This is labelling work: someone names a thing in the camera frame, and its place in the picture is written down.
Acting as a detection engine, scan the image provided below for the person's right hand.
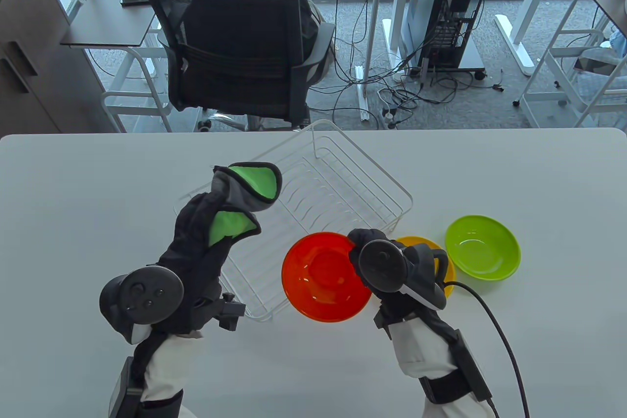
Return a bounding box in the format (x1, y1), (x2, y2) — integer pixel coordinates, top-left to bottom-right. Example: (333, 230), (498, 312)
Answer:
(348, 228), (461, 340)

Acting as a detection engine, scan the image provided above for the person's left hand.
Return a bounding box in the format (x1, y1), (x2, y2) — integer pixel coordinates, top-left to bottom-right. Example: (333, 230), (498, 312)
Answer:
(152, 171), (233, 335)

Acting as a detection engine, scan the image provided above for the yellow plastic bowl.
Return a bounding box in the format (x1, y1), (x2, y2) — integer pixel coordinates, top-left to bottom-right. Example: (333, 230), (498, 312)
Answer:
(394, 236), (457, 298)

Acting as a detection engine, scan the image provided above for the red plastic bowl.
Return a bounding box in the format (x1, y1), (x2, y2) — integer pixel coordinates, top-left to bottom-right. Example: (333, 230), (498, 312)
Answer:
(282, 232), (373, 323)

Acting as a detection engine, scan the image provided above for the green and grey hand towel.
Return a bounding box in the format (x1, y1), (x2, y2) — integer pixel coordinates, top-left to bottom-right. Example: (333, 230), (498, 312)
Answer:
(208, 162), (283, 248)

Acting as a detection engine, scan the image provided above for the green plastic bowl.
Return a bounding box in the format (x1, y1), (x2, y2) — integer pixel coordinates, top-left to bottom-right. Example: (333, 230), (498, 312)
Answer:
(445, 215), (521, 282)

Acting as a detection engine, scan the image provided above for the person's left forearm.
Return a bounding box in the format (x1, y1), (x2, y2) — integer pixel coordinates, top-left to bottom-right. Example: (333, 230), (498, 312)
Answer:
(130, 330), (204, 418)

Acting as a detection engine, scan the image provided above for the black right hand controller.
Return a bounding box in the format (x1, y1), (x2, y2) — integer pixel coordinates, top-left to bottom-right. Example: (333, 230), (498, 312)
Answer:
(358, 240), (451, 311)

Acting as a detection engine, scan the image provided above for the black hand controller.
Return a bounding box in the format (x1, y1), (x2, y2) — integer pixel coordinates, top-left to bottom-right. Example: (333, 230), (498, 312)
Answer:
(358, 240), (451, 311)
(99, 266), (185, 345)

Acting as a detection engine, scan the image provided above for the black left hand controller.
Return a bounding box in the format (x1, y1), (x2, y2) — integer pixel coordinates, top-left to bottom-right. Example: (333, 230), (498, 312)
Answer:
(99, 266), (185, 345)

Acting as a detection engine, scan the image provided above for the black right wrist box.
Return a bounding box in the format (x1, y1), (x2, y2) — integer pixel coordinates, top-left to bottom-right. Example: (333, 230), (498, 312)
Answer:
(453, 330), (493, 404)

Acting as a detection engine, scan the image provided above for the black wrist box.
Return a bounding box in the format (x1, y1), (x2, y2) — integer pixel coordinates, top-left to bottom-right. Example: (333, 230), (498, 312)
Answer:
(453, 330), (493, 404)
(109, 357), (143, 418)

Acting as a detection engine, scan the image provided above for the black left wrist box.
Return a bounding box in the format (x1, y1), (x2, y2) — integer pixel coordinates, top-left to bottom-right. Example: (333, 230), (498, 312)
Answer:
(109, 357), (143, 418)

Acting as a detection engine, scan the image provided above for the computer stand on casters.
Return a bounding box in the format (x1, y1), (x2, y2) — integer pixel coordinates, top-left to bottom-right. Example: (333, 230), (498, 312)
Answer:
(407, 41), (488, 79)

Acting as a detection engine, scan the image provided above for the black mesh office chair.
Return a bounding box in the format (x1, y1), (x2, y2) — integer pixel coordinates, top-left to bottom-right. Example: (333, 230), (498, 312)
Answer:
(136, 0), (338, 133)

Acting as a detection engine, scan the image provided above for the brown cabinet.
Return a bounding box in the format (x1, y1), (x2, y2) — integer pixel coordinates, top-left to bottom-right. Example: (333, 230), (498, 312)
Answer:
(0, 0), (116, 134)

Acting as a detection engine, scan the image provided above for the black computer tower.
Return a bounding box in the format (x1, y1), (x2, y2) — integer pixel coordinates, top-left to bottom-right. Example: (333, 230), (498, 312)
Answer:
(402, 0), (491, 71)

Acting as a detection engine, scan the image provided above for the dark grey bag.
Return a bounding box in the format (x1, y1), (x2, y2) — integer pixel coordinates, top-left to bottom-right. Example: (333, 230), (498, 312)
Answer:
(574, 47), (625, 76)

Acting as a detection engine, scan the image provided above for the white wire dish rack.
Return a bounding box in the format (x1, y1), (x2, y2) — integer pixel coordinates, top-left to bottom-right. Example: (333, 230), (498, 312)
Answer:
(175, 119), (413, 322)

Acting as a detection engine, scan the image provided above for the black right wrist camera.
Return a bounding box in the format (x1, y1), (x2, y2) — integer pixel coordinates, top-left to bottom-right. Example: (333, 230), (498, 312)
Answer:
(374, 308), (392, 340)

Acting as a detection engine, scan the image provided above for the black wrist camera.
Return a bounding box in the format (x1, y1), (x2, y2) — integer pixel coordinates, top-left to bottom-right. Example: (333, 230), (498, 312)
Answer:
(193, 292), (246, 332)
(374, 308), (392, 340)

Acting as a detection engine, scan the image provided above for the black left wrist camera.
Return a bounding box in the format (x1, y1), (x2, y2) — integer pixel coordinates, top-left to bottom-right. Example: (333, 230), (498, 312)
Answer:
(193, 292), (246, 332)

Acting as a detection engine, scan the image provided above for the thick black cable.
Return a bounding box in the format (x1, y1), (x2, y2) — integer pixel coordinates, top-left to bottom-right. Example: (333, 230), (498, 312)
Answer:
(441, 281), (531, 418)

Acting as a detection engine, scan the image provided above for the tangle of black floor cables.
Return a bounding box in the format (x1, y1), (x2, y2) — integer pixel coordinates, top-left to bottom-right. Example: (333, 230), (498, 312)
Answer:
(309, 46), (505, 129)

